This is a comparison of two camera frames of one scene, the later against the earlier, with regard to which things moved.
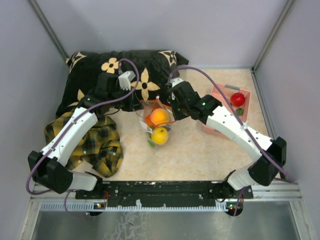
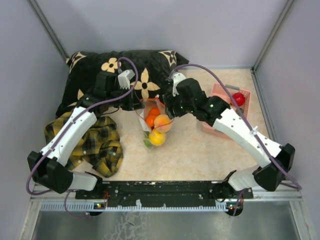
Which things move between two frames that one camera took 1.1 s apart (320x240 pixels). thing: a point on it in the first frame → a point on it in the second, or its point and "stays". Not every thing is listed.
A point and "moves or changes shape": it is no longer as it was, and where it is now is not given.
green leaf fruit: (151, 143) moves or changes shape
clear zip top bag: (156, 118) stays
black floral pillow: (154, 70) stays
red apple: (237, 99) stays
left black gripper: (133, 104) stays
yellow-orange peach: (160, 116) moves or changes shape
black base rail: (167, 194) stays
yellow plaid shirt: (101, 150) stays
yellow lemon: (159, 135) moves or changes shape
